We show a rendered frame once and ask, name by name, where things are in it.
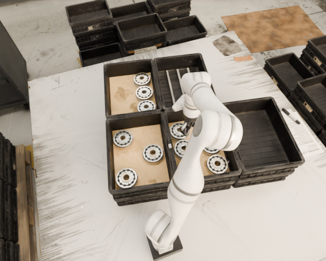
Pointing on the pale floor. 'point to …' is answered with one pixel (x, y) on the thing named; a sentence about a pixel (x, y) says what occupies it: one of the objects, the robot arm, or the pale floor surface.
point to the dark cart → (5, 69)
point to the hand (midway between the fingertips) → (189, 129)
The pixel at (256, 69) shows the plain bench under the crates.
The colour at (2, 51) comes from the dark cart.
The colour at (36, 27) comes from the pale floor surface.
